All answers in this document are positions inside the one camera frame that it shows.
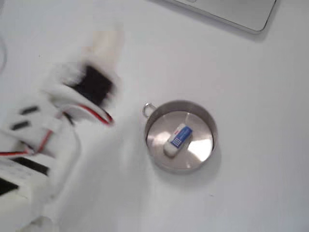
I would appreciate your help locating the small white and blue box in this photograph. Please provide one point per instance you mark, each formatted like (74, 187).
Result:
(178, 140)

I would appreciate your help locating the round metal bowl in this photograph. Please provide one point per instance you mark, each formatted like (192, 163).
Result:
(200, 149)

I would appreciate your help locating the silver laptop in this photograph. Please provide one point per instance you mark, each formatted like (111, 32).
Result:
(229, 12)

